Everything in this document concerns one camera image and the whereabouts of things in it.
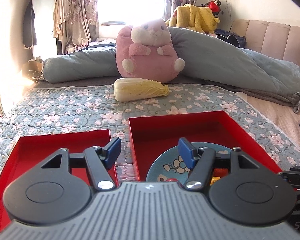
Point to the pink hamster plush toy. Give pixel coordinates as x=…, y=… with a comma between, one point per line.
x=150, y=60

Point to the napa cabbage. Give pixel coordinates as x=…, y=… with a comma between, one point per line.
x=140, y=90

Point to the deep red box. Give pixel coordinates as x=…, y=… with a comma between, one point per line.
x=165, y=130

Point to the beige upholstered headboard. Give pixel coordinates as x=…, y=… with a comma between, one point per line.
x=272, y=40

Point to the grey-blue duvet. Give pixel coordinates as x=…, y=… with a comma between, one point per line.
x=215, y=60

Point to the floral quilted bedspread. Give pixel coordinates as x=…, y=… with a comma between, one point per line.
x=65, y=105

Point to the cardboard box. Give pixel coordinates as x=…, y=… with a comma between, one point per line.
x=32, y=70

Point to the shallow red box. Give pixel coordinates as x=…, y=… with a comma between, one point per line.
x=65, y=140

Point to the pink bed sheet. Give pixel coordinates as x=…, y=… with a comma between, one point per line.
x=277, y=120

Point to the dark blue clothing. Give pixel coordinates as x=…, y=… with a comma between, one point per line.
x=231, y=38

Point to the blue flower-print plate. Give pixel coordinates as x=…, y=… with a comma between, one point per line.
x=162, y=160

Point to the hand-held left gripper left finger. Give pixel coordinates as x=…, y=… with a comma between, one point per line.
x=113, y=150

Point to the yellow blanket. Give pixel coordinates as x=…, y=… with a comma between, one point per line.
x=197, y=17

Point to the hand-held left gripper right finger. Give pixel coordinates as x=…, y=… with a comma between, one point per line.
x=186, y=152

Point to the beige hanging garment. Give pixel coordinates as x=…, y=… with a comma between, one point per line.
x=60, y=17

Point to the dark hanging garment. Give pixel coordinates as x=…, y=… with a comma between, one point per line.
x=30, y=27

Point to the orange cherry tomato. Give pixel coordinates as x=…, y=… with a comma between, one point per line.
x=215, y=180

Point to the red cherry tomato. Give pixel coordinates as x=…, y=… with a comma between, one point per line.
x=171, y=180

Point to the orange-red cherry tomato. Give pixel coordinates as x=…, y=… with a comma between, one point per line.
x=220, y=171

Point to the red bag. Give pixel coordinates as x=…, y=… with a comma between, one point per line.
x=212, y=6

